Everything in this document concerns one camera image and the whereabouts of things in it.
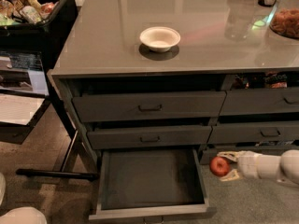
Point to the black bin of groceries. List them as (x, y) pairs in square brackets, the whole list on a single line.
[(36, 25)]

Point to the middle left grey drawer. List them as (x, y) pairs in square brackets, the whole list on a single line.
[(163, 136)]

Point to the grey drawer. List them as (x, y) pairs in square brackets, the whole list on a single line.
[(260, 101), (208, 154), (163, 136), (254, 132), (160, 105)]

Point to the black side cart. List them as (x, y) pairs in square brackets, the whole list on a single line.
[(26, 93)]

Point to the chip bag in drawer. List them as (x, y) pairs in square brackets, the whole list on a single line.
[(271, 80)]

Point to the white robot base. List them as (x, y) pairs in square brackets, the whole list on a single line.
[(22, 215)]

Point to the top right grey drawer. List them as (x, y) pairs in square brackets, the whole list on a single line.
[(260, 101)]

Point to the top left grey drawer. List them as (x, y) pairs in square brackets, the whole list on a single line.
[(160, 105)]

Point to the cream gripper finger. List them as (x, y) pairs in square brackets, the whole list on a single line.
[(231, 176), (230, 155)]

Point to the clear jar of snacks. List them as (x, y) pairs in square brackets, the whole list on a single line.
[(285, 21)]

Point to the red apple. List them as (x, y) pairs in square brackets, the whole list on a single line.
[(219, 166)]

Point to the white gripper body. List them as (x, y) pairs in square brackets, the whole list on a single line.
[(251, 165)]

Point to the grey counter cabinet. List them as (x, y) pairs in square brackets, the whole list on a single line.
[(218, 40)]

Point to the middle right grey drawer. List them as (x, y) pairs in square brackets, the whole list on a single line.
[(254, 132)]

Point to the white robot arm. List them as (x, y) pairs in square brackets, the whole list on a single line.
[(283, 169)]

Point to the bottom right grey drawer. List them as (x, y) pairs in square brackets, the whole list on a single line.
[(208, 154)]

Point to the open bottom left drawer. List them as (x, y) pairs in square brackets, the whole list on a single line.
[(147, 186)]

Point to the white paper bowl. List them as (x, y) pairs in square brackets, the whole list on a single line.
[(159, 39)]

